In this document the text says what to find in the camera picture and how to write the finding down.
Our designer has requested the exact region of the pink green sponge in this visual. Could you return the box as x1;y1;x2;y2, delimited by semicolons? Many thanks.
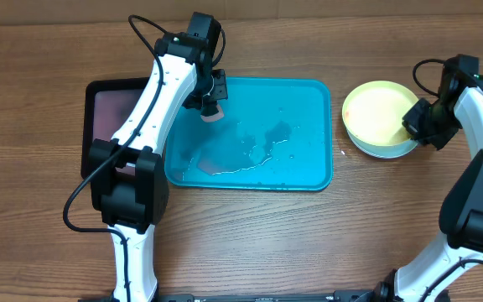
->
200;104;224;122

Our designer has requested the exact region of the light blue plate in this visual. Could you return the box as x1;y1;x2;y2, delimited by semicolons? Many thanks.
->
346;129;418;159

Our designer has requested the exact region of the yellow-green plate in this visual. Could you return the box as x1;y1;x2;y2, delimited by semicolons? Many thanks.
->
342;81;418;147

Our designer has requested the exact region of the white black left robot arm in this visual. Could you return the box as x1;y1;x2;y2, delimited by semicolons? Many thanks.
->
83;13;228;301

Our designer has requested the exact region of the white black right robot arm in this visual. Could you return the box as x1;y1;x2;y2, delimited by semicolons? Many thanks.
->
372;54;483;301

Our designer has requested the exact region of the teal plastic tray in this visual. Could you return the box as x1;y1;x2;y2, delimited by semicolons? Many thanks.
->
165;77;333;191

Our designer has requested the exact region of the black tray with water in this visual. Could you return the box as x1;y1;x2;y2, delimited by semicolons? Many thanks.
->
80;77;148;178

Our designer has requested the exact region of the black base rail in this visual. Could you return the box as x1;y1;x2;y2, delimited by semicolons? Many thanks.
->
77;289;452;302

